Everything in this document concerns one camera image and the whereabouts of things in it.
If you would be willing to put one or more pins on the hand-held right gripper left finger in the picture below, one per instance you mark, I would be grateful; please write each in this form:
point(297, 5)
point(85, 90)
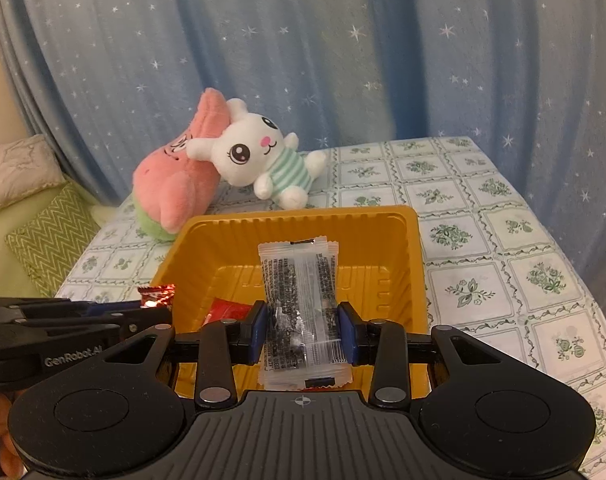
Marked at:
point(259, 332)

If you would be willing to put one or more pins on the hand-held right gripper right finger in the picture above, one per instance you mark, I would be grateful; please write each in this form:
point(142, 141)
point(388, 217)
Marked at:
point(347, 335)

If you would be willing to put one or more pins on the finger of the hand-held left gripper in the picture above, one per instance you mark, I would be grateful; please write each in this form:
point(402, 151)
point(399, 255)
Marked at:
point(113, 307)
point(143, 322)

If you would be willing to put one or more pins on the red foil candy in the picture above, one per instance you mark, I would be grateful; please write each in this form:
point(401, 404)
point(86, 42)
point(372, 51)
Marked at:
point(158, 296)

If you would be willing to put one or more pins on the red snack packet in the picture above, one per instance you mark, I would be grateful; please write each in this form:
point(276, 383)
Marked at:
point(225, 310)

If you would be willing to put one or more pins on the clear black-speckled snack packet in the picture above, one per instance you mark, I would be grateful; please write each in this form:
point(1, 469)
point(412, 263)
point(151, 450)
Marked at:
point(298, 280)

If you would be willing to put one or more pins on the yellow plastic tray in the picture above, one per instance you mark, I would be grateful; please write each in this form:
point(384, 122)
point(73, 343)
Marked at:
point(383, 240)

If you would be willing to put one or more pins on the green zigzag cushion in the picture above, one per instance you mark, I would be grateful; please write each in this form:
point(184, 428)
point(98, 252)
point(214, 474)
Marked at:
point(48, 235)

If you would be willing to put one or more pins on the pink star plush toy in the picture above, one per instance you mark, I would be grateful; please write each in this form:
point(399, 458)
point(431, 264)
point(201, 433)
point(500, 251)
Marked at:
point(178, 185)

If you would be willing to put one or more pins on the green floral tablecloth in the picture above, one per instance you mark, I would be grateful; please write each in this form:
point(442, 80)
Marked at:
point(483, 270)

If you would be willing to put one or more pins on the beige cushion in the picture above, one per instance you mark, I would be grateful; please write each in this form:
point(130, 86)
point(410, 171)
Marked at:
point(18, 170)

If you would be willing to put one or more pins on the white bunny plush toy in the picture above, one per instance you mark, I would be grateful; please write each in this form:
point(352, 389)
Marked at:
point(243, 145)

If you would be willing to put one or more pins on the blue star-print curtain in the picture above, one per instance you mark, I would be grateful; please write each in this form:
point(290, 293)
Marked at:
point(333, 35)

